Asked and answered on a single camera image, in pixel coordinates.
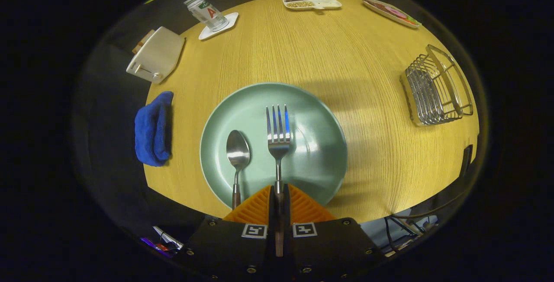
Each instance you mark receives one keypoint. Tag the cream white toaster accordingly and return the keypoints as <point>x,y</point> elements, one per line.
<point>158,55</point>

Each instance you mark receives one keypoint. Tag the purple lit flat device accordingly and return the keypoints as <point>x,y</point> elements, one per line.
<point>162,241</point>

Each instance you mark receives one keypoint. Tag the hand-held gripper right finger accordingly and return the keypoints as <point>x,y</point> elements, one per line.
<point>320,251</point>

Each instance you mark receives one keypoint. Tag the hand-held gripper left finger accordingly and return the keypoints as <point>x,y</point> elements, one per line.
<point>242,251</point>

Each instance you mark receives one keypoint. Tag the pale green round plate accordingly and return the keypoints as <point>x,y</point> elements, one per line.
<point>311,152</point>

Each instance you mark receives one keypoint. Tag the toast slice in toaster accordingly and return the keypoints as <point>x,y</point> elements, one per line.
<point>142,42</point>

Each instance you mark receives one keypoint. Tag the white plate with toy food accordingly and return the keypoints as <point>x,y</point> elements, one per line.
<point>391,12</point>

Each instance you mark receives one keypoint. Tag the white square coaster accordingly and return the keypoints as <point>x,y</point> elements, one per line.
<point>227,27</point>

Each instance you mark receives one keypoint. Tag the black table clamp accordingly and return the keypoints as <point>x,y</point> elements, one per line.
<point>466,161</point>

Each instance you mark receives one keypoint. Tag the white divided tray with beans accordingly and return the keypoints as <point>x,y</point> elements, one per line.
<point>311,2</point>

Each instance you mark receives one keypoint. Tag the clear bottle with green label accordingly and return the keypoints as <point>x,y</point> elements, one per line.
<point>207,14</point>

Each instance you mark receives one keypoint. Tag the blue folded towel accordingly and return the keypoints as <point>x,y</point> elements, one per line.
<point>151,130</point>

